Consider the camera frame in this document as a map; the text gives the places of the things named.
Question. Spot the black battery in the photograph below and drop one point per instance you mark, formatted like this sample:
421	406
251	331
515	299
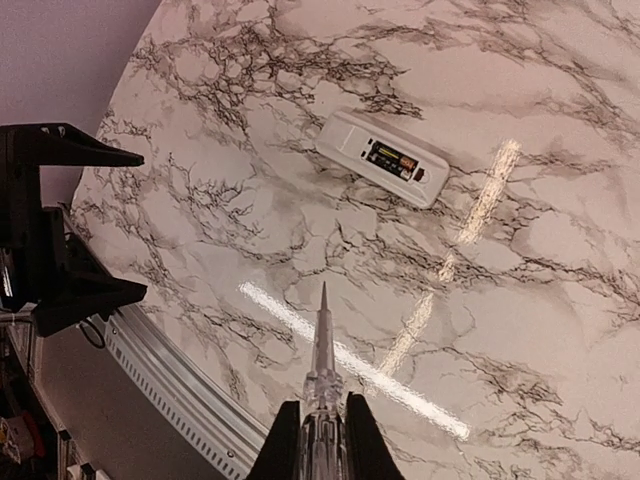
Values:
402	168

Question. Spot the clear handled screwdriver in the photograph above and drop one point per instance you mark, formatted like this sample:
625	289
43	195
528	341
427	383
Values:
322	444

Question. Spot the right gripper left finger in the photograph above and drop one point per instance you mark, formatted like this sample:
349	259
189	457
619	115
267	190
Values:
277	459

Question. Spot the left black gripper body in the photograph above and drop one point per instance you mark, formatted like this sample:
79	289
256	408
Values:
32	238

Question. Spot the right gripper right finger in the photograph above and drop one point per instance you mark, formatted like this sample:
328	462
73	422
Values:
368	455

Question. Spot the white remote control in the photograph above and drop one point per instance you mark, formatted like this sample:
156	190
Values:
347	138

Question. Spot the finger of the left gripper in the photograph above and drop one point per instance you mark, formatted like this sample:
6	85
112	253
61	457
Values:
80	147
80	288

